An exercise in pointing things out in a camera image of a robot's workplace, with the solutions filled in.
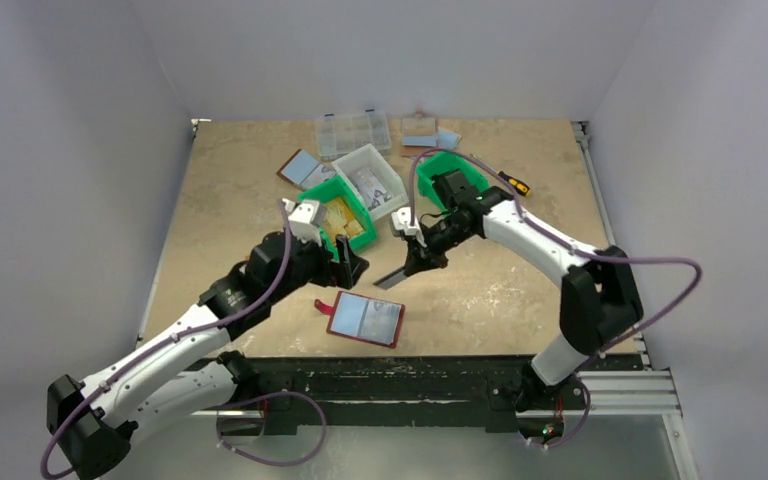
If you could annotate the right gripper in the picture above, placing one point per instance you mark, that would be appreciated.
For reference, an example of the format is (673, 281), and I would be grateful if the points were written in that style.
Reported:
(420, 246)

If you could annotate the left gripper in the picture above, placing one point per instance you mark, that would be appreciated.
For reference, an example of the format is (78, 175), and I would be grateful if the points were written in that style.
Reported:
(348, 267)

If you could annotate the silver magnetic stripe card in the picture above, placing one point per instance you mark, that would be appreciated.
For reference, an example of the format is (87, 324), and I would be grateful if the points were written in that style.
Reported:
(391, 279)

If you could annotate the red card holder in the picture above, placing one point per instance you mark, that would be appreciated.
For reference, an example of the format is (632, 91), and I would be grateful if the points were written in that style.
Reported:
(344, 316)

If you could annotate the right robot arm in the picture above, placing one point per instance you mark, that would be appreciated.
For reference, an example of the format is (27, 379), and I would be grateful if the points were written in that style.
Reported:
(599, 299)

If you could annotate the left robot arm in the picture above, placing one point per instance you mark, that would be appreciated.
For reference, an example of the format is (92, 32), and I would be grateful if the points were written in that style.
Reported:
(95, 422)

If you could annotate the green bin with gold cards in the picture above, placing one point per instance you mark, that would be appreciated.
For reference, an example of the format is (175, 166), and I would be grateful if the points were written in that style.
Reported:
(337, 187)

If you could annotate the silver VIP card in sleeve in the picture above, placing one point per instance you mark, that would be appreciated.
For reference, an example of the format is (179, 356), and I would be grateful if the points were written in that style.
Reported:
(379, 321)

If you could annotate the silver VIP card stack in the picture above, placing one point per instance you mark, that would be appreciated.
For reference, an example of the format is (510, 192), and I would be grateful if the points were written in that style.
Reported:
(373, 192)

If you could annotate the brown open card holder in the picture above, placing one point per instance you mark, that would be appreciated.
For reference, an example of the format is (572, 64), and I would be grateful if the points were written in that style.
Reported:
(303, 171)

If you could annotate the white plastic bin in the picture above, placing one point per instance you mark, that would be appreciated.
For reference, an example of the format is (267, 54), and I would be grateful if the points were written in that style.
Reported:
(368, 156)

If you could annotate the yellow black screwdriver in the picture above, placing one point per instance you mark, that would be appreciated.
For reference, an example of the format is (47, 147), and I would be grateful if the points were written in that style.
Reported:
(517, 185)

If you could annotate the clear compartment organizer box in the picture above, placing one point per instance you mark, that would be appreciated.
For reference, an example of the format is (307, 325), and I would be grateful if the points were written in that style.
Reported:
(340, 134)

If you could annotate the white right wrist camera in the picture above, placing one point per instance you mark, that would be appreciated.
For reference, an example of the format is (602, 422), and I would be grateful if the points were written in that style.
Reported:
(405, 225)

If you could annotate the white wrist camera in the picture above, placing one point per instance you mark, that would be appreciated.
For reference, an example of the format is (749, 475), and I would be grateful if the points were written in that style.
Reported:
(305, 219)
(405, 225)

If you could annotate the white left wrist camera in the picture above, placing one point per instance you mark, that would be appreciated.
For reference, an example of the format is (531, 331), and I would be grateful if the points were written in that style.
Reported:
(305, 219)

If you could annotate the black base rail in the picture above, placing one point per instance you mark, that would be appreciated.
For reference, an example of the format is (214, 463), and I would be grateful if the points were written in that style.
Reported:
(478, 391)

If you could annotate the aluminium frame rail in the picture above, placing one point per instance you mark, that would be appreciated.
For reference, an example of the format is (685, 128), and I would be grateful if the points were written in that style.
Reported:
(631, 393)

